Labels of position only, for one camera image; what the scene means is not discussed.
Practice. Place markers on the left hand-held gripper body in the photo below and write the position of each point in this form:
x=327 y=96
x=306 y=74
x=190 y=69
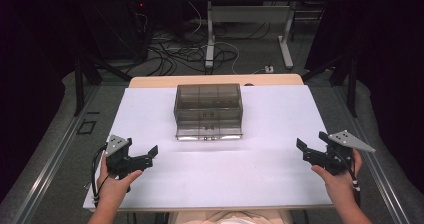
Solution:
x=120 y=162

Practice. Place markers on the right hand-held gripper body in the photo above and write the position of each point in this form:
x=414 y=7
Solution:
x=336 y=159

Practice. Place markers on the person's left hand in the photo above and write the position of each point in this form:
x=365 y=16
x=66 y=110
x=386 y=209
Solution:
x=111 y=187

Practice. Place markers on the person's right hand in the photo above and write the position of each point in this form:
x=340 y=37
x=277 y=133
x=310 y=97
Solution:
x=341 y=185

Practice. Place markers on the white board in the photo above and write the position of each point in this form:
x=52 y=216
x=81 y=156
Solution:
x=216 y=174

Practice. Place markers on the clear grey plastic drawer box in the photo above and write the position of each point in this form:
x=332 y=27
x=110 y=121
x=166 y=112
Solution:
x=208 y=112

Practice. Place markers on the black metal stand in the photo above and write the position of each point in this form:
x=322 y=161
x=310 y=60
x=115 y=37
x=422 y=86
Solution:
x=351 y=84
x=80 y=84

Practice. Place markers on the white power strip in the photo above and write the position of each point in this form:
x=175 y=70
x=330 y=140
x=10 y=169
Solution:
x=269 y=69

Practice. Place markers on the person's light clothing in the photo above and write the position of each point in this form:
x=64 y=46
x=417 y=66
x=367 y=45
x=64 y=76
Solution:
x=230 y=218

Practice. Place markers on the dark equipment with red light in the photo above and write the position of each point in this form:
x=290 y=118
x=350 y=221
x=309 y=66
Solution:
x=133 y=27

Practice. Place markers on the white metal-legged desk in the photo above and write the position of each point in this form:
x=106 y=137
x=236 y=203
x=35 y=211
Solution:
x=250 y=14

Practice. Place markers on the aluminium floor rail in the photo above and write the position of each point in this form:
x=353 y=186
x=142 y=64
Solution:
x=50 y=164
x=376 y=170

